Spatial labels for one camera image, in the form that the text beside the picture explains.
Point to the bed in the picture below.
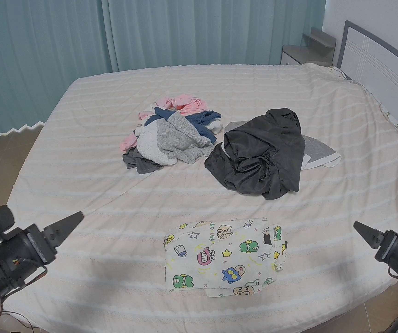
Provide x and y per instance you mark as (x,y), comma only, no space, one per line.
(202,186)

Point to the blue-green curtain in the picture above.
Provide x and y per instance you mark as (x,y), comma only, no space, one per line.
(39,47)
(202,19)

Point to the grey garment with white trim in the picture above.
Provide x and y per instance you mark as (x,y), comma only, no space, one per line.
(318,153)

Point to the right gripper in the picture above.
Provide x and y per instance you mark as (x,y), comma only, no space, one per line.
(395,251)

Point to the grey bedside table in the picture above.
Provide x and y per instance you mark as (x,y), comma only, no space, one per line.
(306,49)

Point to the white printed pyjama top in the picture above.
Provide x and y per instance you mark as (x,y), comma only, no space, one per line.
(219,258)

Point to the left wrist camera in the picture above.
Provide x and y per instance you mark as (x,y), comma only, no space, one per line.
(2,220)

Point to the black garment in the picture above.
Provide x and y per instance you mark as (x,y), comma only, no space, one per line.
(265,154)

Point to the pile of clothes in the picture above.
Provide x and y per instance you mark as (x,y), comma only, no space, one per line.
(171,140)

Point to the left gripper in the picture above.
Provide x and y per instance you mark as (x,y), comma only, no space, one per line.
(18,258)

